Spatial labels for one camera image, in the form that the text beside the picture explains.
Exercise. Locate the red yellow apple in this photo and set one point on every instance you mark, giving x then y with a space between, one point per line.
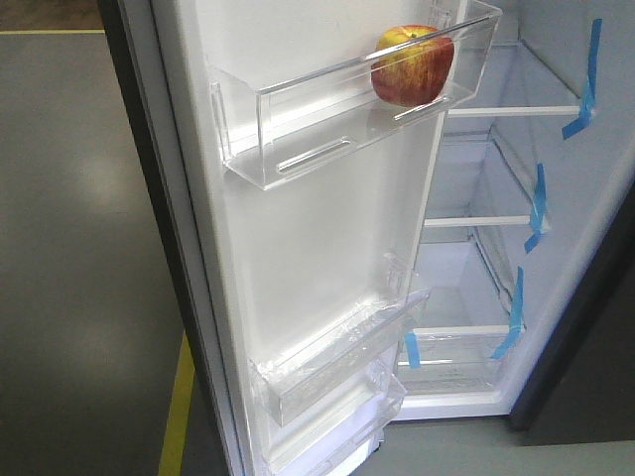
415 75

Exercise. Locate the open fridge door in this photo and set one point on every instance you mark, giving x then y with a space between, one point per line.
259 272

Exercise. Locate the dark closed fridge door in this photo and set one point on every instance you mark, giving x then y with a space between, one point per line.
582 387

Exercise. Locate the clear upper door bin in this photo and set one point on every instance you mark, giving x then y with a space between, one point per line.
277 133

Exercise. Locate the clear door bin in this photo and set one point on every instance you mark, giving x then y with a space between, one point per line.
277 133
329 431
287 386

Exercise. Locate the blue tape lower left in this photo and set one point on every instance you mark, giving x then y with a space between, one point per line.
412 350

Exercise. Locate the blue tape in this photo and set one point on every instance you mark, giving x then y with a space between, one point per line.
412 350
587 106
516 319
538 215

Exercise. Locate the clear middle door bin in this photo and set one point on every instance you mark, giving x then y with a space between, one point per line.
287 386

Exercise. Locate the clear crisper drawer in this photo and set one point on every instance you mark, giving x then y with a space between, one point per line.
454 360

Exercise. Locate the clear lower door bin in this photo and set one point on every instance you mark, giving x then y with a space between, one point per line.
329 431

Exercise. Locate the blue tape lower right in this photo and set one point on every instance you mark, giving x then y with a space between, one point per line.
516 319

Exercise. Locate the blue tape middle right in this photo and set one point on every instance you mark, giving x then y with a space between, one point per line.
538 215

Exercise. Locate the blue tape upper right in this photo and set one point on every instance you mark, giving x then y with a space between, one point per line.
587 106

